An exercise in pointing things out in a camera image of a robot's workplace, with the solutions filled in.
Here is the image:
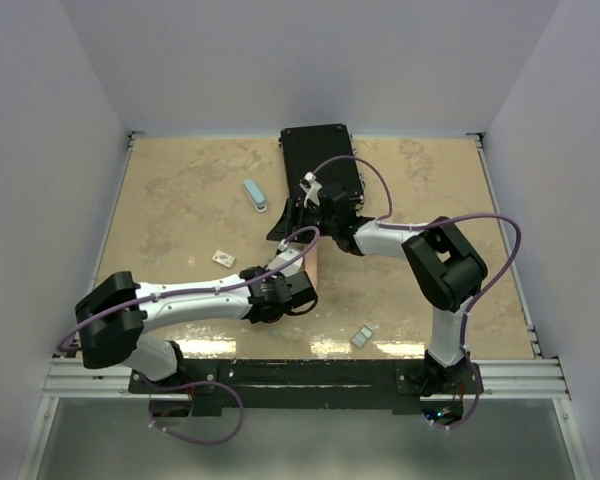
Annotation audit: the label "pink toy microphone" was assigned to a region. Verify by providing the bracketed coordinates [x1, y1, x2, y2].
[303, 244, 319, 290]

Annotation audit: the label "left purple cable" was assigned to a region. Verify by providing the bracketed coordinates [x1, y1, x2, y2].
[55, 225, 322, 357]

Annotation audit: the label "staple strips near front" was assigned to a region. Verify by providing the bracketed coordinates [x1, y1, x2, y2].
[351, 325, 373, 348]

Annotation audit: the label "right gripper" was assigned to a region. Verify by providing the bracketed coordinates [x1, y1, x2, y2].
[266, 200, 337, 245]

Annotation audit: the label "small white card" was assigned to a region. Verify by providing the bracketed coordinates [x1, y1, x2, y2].
[212, 250, 235, 268]

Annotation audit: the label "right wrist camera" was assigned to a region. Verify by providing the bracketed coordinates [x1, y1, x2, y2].
[300, 172, 322, 208]

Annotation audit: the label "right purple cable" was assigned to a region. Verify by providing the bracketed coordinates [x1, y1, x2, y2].
[309, 154, 525, 431]

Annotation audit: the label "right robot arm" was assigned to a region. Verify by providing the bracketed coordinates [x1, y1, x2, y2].
[266, 184, 488, 396]

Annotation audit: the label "black base bar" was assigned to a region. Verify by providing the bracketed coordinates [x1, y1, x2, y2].
[129, 359, 484, 421]

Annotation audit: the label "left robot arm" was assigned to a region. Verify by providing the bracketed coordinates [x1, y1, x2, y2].
[75, 266, 318, 392]

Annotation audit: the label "black hard case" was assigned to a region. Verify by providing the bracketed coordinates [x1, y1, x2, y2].
[279, 123, 364, 209]

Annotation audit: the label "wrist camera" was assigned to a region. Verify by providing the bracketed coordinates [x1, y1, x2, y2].
[265, 240, 303, 277]
[300, 172, 322, 208]

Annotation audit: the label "light blue stapler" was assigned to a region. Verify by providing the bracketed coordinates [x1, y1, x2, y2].
[243, 179, 267, 213]

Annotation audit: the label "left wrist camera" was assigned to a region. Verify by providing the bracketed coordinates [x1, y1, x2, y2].
[265, 240, 303, 277]

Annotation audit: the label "purple cable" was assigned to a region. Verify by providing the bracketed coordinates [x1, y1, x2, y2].
[309, 154, 525, 431]
[55, 225, 322, 357]

